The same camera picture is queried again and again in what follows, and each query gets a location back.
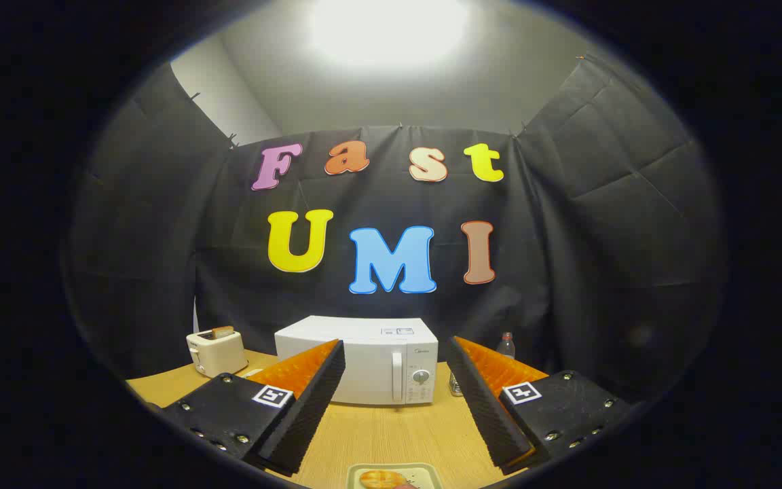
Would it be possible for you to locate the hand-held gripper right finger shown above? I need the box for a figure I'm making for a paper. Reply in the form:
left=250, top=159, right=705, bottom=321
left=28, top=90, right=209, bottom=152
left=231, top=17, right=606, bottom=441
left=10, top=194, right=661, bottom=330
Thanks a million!
left=447, top=336, right=636, bottom=476

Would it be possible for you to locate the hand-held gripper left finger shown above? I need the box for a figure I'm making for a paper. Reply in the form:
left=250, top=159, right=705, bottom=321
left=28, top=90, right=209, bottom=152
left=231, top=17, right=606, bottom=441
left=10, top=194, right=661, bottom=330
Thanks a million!
left=160, top=338, right=346, bottom=476

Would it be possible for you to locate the white microwave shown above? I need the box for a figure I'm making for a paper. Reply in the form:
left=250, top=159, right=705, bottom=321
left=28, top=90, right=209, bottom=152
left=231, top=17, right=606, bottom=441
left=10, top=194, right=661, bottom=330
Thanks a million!
left=274, top=315, right=439, bottom=407

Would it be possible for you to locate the golden bread roll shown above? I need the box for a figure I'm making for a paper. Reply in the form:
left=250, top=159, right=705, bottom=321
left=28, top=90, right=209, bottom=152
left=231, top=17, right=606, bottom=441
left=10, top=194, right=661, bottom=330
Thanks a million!
left=360, top=470, right=409, bottom=489

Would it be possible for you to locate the pale square plate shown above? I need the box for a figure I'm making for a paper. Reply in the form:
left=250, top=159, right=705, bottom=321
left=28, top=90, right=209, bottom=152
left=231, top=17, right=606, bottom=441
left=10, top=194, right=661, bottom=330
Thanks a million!
left=347, top=463, right=443, bottom=489

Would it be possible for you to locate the white toaster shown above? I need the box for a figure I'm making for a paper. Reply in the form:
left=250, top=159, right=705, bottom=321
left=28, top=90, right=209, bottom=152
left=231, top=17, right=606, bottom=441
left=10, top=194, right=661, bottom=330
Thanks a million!
left=186, top=328, right=249, bottom=378

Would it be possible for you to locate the black backdrop cloth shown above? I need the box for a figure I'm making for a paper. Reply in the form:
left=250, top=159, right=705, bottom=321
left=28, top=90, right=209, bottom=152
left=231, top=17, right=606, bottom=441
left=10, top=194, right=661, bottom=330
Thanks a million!
left=69, top=54, right=728, bottom=401

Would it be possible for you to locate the ceiling light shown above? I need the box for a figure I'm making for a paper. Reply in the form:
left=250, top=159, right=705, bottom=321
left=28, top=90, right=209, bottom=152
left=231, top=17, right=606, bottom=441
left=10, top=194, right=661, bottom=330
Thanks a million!
left=310, top=0, right=470, bottom=65

